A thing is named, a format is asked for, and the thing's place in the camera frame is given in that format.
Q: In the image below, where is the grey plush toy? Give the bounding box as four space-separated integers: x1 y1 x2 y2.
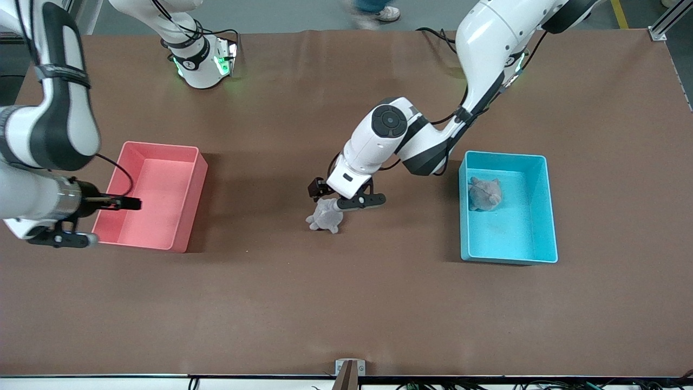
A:
467 176 503 212
305 198 345 235

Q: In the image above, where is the right arm base connector plate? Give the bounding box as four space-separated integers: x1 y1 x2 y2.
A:
213 39 239 77

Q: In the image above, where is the pink plastic box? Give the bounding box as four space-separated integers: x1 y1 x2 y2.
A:
89 141 209 254

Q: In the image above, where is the blue plastic box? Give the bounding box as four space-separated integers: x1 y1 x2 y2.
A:
459 150 559 265

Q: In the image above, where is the brown table cover sheet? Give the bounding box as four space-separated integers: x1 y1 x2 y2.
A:
0 28 693 378

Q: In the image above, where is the person's white shoe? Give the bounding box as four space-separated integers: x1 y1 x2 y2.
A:
346 0 402 29

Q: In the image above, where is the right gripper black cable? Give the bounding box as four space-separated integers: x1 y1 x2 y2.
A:
95 153 135 200

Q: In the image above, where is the right arm base black cable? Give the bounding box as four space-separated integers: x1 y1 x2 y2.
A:
203 25 241 55

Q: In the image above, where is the arm base black cable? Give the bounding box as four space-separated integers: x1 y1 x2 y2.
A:
203 25 241 55
416 27 460 55

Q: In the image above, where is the brown camera post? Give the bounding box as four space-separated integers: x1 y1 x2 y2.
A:
331 362 359 390

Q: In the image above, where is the left arm base black cable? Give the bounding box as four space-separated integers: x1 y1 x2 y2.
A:
416 27 460 55

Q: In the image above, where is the aluminium frame profile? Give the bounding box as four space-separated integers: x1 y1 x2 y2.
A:
648 0 693 42

